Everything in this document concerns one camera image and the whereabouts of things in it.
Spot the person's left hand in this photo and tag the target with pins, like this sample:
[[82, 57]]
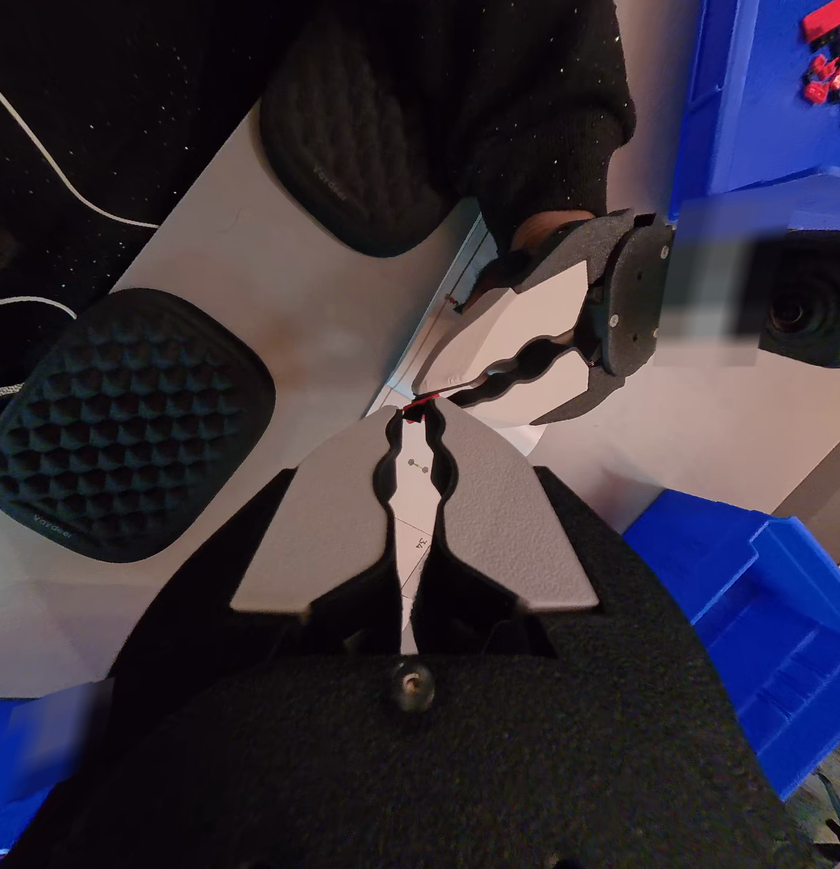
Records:
[[542, 227]]

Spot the small red lego piece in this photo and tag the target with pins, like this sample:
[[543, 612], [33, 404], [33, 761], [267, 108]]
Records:
[[418, 407]]

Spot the pile of loose lego pieces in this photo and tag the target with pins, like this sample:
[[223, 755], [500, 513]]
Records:
[[827, 61]]

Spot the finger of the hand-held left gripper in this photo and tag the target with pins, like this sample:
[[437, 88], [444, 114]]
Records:
[[521, 319], [552, 397]]

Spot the dark grey tape strip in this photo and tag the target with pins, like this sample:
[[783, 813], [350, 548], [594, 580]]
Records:
[[820, 495]]

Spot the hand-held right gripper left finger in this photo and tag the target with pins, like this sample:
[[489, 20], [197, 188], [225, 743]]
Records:
[[324, 523]]

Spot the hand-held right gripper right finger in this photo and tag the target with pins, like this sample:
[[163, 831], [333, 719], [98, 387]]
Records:
[[515, 529]]

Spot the blue bin with black divider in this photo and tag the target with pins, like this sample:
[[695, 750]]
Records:
[[766, 624]]

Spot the lego instruction booklet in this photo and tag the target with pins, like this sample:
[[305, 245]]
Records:
[[414, 489]]

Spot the blue plastic bin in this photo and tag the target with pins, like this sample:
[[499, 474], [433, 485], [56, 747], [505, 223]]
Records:
[[752, 102]]

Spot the black textured elbow pad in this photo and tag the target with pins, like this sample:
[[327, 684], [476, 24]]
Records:
[[345, 156], [121, 428]]

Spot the person's left forearm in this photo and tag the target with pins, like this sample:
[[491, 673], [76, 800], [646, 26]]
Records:
[[528, 122]]

